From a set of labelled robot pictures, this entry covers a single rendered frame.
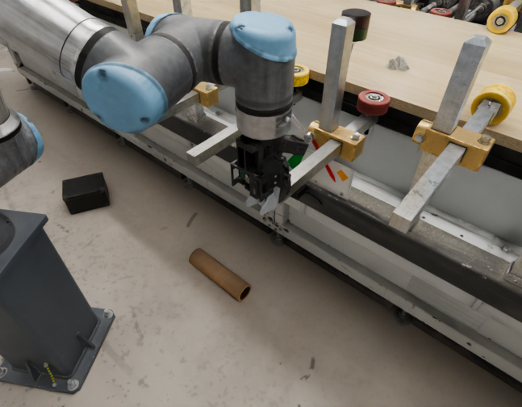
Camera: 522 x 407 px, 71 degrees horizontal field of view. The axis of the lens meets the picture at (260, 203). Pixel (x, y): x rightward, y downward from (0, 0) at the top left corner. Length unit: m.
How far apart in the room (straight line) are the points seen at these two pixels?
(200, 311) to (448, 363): 0.96
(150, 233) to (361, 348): 1.09
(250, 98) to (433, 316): 1.14
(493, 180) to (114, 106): 0.89
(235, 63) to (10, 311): 0.94
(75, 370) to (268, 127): 1.23
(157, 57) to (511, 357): 1.39
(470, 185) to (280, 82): 0.69
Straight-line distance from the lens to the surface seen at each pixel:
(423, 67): 1.25
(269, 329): 1.53
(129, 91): 0.46
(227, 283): 1.56
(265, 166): 0.64
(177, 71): 0.51
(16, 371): 1.68
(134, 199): 2.11
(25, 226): 1.23
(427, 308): 1.51
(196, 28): 0.58
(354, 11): 0.88
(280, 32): 0.53
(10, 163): 1.15
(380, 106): 0.99
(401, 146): 1.11
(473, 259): 0.96
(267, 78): 0.54
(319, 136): 0.93
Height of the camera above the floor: 1.36
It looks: 44 degrees down
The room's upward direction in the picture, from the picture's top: straight up
